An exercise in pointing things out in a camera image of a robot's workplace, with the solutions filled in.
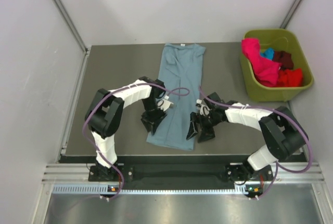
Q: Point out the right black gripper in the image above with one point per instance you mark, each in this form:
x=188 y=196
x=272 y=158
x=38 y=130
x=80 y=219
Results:
x=207 y=133

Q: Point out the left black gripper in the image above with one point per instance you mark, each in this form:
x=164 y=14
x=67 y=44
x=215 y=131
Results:
x=156 y=119

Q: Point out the light blue t shirt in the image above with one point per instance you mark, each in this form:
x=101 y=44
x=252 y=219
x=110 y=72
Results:
x=181 y=71

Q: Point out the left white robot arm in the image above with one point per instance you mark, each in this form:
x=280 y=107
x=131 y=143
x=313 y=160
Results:
x=104 y=115

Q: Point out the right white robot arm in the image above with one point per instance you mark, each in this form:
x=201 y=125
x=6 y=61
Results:
x=281 y=131

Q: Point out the pink t shirt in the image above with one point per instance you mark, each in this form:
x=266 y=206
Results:
x=265 y=70

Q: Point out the cyan t shirt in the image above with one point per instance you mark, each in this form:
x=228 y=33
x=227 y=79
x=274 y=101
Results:
x=268 y=54

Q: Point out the red t shirt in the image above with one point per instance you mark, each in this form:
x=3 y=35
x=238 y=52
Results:
x=290 y=78

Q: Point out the dark maroon t shirt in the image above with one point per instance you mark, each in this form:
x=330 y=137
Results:
x=285 y=60

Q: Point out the olive green plastic bin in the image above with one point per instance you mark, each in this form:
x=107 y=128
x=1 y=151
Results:
x=279 y=40

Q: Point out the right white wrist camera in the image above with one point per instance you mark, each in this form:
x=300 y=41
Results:
x=203 y=109

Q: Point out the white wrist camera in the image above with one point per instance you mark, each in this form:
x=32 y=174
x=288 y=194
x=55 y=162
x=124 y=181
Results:
x=203 y=109
x=164 y=104

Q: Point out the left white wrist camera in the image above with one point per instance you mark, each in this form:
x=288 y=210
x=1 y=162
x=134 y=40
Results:
x=164 y=104

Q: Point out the white slotted cable duct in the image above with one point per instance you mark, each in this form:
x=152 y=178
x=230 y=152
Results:
x=110 y=190

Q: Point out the aluminium front rail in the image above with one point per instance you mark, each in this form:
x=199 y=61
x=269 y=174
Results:
x=78 y=173

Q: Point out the left aluminium corner post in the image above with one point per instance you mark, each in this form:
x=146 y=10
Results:
x=70 y=24

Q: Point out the aluminium corner post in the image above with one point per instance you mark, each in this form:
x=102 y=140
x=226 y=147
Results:
x=296 y=3
x=70 y=24

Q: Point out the right aluminium corner post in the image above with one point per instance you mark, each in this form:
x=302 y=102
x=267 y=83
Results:
x=296 y=3

